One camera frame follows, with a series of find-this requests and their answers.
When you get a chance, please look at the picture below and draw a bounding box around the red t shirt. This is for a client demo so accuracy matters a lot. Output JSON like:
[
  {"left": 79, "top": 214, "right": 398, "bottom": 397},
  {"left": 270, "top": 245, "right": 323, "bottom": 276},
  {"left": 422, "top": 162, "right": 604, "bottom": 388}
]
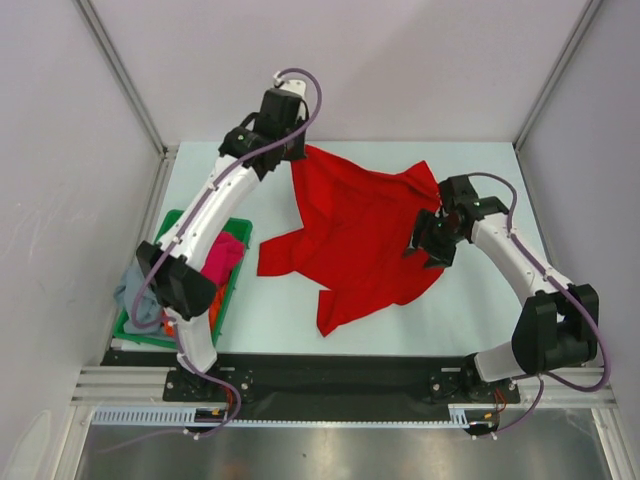
[{"left": 257, "top": 146, "right": 443, "bottom": 336}]

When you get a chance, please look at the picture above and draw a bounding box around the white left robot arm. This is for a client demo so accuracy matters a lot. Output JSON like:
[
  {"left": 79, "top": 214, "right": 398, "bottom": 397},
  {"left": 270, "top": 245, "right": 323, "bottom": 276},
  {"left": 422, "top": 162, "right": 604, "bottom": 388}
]
[{"left": 136, "top": 79, "right": 313, "bottom": 400}]

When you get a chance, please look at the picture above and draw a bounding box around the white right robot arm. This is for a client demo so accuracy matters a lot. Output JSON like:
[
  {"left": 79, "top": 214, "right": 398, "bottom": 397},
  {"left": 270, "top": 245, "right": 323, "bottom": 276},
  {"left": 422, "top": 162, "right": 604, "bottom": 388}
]
[{"left": 405, "top": 174, "right": 604, "bottom": 401}]

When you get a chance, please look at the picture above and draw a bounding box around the magenta t shirt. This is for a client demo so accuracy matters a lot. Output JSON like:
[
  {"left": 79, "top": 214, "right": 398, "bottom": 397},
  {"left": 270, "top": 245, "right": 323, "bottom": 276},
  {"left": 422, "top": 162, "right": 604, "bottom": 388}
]
[{"left": 200, "top": 231, "right": 245, "bottom": 286}]

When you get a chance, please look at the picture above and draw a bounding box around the orange t shirt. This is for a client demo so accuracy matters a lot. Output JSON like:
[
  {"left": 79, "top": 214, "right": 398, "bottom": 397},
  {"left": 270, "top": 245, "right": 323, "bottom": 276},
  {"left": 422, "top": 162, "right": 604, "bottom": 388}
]
[{"left": 208, "top": 283, "right": 228, "bottom": 325}]

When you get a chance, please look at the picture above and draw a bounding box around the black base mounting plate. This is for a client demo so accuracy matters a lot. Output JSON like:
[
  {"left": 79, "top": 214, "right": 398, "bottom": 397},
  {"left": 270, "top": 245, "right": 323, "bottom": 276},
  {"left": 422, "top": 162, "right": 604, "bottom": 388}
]
[{"left": 101, "top": 351, "right": 517, "bottom": 423}]

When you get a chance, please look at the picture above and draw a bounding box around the grey blue t shirt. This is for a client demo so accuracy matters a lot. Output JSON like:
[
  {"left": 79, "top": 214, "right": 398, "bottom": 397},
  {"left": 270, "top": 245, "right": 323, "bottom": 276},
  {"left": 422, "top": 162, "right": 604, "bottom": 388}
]
[{"left": 112, "top": 262, "right": 169, "bottom": 337}]

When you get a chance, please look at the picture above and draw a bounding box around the green plastic bin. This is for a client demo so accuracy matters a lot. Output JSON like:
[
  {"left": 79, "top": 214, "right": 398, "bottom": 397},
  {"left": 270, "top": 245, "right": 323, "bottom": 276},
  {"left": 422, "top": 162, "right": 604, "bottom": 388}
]
[{"left": 113, "top": 218, "right": 253, "bottom": 349}]

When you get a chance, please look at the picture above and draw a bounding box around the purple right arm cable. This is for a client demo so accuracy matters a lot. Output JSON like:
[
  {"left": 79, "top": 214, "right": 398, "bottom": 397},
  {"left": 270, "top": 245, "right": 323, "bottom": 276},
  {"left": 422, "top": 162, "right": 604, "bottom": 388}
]
[{"left": 467, "top": 172, "right": 621, "bottom": 439}]

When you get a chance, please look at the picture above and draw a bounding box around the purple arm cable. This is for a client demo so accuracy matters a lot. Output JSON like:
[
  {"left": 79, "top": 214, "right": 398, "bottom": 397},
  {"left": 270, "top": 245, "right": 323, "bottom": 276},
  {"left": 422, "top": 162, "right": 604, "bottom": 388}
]
[
  {"left": 467, "top": 172, "right": 621, "bottom": 439},
  {"left": 94, "top": 67, "right": 324, "bottom": 454}
]

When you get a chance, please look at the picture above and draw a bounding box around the left aluminium corner post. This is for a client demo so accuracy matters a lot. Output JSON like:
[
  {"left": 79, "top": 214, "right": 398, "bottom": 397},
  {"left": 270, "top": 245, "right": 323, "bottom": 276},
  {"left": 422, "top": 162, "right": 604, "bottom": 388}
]
[{"left": 74, "top": 0, "right": 179, "bottom": 161}]

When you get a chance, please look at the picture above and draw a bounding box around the aluminium corner post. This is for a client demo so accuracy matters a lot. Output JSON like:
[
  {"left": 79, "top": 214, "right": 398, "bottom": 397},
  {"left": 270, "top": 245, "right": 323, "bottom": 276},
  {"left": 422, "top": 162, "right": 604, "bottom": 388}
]
[
  {"left": 513, "top": 0, "right": 604, "bottom": 151},
  {"left": 74, "top": 0, "right": 179, "bottom": 161}
]

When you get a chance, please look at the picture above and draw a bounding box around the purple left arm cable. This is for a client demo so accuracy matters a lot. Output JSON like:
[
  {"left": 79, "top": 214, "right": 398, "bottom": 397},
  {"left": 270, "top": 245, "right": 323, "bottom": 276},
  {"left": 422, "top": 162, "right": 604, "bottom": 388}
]
[{"left": 94, "top": 67, "right": 324, "bottom": 454}]

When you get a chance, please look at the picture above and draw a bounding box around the right aluminium corner post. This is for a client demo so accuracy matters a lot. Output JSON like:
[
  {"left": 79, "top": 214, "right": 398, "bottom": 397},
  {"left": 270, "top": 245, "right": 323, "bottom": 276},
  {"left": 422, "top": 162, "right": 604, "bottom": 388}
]
[{"left": 513, "top": 0, "right": 604, "bottom": 151}]

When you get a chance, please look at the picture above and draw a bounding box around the white slotted cable duct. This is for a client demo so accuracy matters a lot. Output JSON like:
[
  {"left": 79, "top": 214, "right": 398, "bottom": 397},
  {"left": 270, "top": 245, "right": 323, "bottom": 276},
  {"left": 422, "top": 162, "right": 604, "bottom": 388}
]
[{"left": 92, "top": 403, "right": 501, "bottom": 430}]

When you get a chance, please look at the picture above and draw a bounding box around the aluminium frame rail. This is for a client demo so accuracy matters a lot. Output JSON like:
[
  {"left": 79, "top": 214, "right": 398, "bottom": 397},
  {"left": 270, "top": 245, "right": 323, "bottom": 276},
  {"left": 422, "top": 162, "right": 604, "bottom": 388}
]
[{"left": 72, "top": 366, "right": 617, "bottom": 409}]

